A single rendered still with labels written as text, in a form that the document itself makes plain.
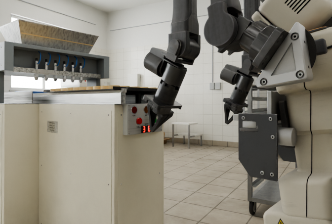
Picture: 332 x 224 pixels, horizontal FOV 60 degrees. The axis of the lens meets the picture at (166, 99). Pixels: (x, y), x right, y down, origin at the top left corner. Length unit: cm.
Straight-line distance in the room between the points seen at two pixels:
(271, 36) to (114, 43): 656
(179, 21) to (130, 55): 598
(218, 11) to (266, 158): 37
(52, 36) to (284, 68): 161
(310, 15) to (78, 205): 131
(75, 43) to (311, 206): 173
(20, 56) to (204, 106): 430
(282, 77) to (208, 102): 510
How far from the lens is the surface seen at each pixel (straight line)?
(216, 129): 566
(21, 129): 183
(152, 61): 80
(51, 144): 174
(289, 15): 78
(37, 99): 190
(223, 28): 66
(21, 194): 190
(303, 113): 77
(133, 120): 132
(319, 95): 76
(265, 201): 229
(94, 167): 143
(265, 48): 60
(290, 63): 62
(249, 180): 228
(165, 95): 77
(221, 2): 68
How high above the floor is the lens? 85
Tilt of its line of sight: level
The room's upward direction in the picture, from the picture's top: straight up
